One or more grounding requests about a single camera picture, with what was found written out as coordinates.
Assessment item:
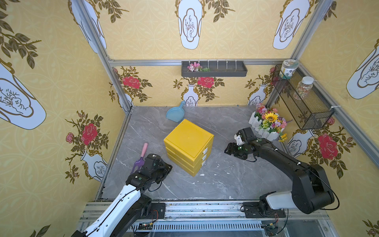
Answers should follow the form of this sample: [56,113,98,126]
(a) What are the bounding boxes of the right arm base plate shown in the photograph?
[240,202,287,218]

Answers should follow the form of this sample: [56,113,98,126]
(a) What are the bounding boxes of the small pink flowers on shelf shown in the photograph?
[187,62,210,72]

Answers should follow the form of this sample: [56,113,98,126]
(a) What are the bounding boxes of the purple garden fork pink handle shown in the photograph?
[131,143,148,174]

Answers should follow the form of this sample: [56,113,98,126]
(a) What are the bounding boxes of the flowers in white fence pot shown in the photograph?
[249,104,287,142]

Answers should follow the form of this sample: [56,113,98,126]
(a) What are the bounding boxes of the yellow drawer cabinet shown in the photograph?
[164,119,214,177]

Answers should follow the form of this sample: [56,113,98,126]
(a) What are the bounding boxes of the jar with patterned label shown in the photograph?
[279,59,299,80]

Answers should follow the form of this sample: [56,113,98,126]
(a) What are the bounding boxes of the dark grey wall shelf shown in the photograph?
[181,60,248,78]

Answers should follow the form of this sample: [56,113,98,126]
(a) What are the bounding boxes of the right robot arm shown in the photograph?
[224,138,335,214]

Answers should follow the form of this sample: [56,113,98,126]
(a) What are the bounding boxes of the black wire mesh basket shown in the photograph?
[272,65,335,130]

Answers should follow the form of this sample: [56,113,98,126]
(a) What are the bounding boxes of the clear jar white lid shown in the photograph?
[294,76,314,100]

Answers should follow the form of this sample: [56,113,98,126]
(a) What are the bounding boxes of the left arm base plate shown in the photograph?
[140,202,166,221]

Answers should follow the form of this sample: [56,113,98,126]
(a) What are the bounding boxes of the blue plastic dustpan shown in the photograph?
[166,101,185,122]

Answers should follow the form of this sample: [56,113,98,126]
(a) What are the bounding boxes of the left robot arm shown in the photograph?
[72,154,172,237]

